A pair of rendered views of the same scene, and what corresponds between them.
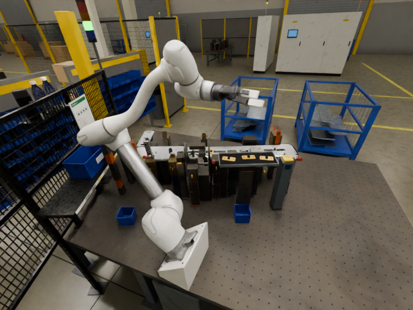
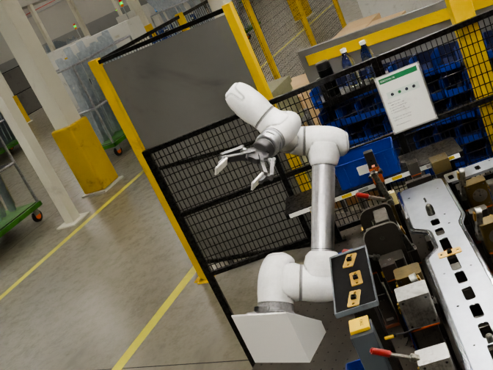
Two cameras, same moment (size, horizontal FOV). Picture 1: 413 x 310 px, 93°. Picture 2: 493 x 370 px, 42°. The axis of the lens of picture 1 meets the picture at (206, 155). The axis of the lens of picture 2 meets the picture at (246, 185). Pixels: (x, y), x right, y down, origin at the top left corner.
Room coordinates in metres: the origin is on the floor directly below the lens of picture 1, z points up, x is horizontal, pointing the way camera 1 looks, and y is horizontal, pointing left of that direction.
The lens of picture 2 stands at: (1.22, -2.13, 2.23)
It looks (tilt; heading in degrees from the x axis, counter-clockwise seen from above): 18 degrees down; 102
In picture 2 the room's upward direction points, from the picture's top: 25 degrees counter-clockwise
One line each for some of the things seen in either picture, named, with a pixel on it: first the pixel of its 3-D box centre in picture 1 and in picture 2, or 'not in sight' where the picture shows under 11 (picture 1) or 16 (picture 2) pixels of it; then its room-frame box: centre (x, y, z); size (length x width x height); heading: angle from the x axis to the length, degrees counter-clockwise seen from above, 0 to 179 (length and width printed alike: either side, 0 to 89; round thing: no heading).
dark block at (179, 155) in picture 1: (182, 177); not in sight; (1.15, 0.19, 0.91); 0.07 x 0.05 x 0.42; 179
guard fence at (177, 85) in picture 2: not in sight; (216, 158); (0.16, 2.32, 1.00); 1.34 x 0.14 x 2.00; 159
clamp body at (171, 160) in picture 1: (175, 179); not in sight; (1.16, 0.25, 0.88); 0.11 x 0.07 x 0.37; 179
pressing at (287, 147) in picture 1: (213, 151); (453, 255); (1.37, -0.06, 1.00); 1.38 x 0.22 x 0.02; 89
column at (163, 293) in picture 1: (189, 288); not in sight; (0.61, 0.16, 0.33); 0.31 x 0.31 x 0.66; 69
